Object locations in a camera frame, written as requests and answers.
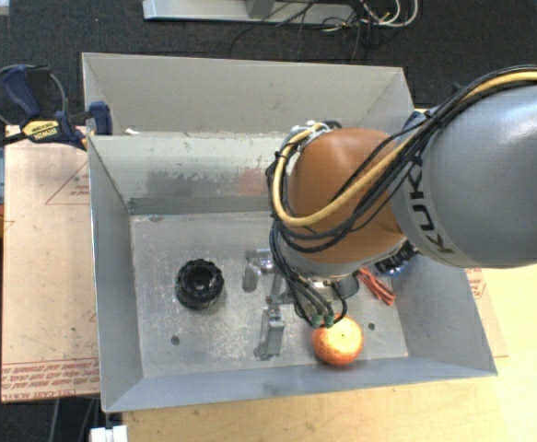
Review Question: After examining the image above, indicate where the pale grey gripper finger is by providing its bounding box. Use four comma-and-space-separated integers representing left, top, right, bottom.
253, 307, 286, 361
241, 248, 274, 294

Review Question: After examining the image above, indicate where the grey metal bin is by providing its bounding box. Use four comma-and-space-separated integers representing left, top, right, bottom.
81, 52, 498, 413

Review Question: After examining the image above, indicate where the brown cardboard board, red print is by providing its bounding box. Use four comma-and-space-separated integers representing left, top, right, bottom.
0, 125, 509, 404

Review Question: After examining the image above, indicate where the orange fruit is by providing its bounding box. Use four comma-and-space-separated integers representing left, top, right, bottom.
311, 315, 365, 367

